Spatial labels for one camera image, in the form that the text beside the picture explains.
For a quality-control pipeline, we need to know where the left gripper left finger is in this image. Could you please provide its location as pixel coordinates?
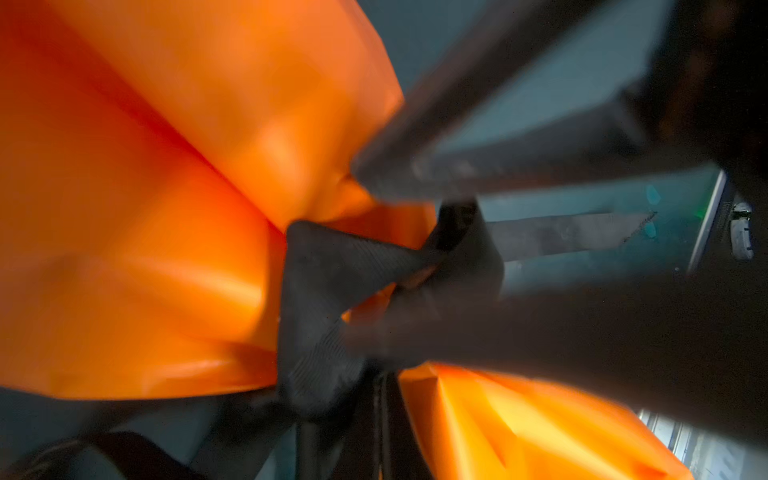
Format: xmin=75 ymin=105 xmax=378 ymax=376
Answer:
xmin=330 ymin=374 xmax=380 ymax=480

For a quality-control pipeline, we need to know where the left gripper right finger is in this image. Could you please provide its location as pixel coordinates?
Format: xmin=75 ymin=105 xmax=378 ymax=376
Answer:
xmin=380 ymin=373 xmax=432 ymax=480

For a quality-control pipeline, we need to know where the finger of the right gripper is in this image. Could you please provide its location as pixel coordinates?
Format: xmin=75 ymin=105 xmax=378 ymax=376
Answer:
xmin=351 ymin=1 xmax=653 ymax=201
xmin=344 ymin=269 xmax=767 ymax=444

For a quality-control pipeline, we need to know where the black printed ribbon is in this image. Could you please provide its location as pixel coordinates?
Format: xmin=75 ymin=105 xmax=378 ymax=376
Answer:
xmin=0 ymin=200 xmax=658 ymax=480

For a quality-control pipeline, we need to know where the orange wrapping paper sheet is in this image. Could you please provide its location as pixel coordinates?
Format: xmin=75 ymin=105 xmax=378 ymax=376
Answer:
xmin=1 ymin=1 xmax=690 ymax=479

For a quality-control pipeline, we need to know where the green table mat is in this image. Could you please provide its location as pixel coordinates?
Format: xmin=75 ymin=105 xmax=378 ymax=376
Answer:
xmin=1 ymin=1 xmax=713 ymax=479

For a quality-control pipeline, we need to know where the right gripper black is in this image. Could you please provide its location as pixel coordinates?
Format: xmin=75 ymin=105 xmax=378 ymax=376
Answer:
xmin=638 ymin=1 xmax=767 ymax=180

